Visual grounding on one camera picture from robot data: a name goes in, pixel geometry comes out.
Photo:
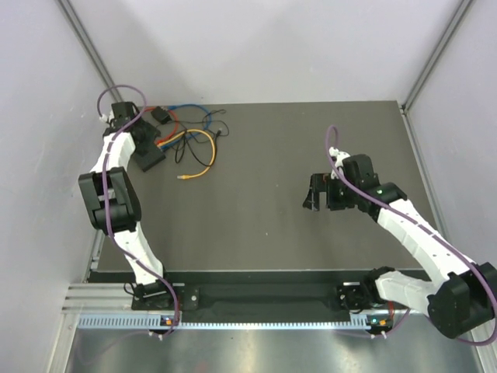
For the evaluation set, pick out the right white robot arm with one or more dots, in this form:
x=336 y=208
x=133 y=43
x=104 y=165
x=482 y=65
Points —
x=458 y=295

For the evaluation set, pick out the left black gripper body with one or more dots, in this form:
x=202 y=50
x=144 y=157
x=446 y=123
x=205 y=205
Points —
x=147 y=134

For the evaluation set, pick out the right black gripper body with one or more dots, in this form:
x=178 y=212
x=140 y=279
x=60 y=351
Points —
x=342 y=195

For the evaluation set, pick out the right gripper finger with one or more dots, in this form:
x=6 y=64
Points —
x=309 y=201
x=320 y=185

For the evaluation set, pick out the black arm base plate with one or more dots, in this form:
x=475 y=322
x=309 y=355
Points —
x=238 y=299

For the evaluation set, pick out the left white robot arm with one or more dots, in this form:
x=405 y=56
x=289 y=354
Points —
x=114 y=208

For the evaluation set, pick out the black network switch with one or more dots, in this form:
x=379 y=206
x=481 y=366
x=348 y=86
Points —
x=148 y=156

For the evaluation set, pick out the aluminium frame rail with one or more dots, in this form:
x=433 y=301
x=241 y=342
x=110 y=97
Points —
x=98 y=298

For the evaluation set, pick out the slotted grey cable duct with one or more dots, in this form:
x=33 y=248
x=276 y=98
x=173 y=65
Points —
x=164 y=322

